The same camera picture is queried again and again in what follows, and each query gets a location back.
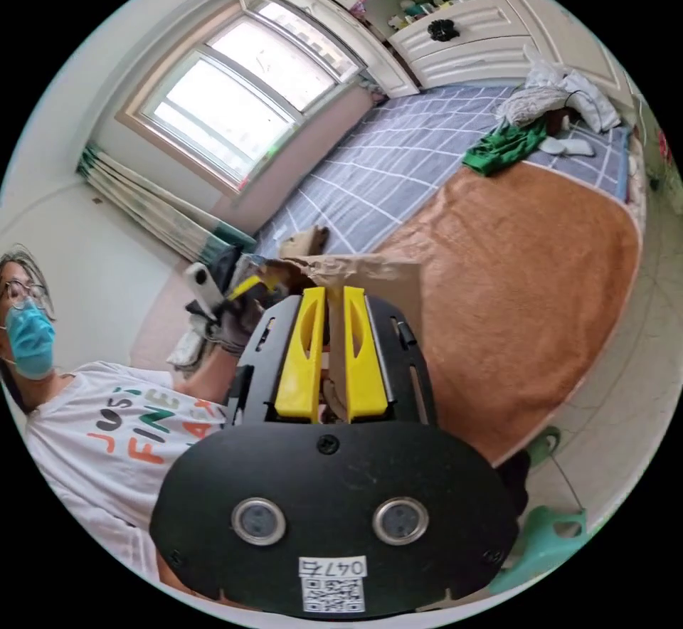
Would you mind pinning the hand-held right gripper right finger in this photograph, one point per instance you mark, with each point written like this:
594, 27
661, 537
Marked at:
365, 373

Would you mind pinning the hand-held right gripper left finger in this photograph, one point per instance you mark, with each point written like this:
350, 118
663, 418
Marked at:
300, 367

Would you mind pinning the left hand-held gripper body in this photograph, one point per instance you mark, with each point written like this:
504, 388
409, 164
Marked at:
227, 266

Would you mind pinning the person's left forearm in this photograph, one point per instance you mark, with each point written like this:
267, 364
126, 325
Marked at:
205, 378

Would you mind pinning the person's left hand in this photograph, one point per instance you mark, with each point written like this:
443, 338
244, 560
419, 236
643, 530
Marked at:
237, 330

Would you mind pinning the curtain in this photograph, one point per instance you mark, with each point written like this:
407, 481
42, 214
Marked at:
160, 213

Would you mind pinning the bed with checked sheet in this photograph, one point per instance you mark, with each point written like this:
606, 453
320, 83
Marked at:
512, 293

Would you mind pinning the window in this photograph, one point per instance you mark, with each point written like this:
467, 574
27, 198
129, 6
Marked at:
243, 90

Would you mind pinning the person's body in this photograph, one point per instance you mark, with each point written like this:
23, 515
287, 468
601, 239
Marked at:
90, 426

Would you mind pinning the green plastic stool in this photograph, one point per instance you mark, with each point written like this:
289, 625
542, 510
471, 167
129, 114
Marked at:
539, 543

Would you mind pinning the pile of clothes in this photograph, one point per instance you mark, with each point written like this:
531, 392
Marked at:
512, 146

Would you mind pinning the white cupboard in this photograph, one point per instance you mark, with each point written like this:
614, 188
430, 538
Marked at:
453, 26

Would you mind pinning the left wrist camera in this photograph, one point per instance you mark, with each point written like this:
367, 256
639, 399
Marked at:
203, 287

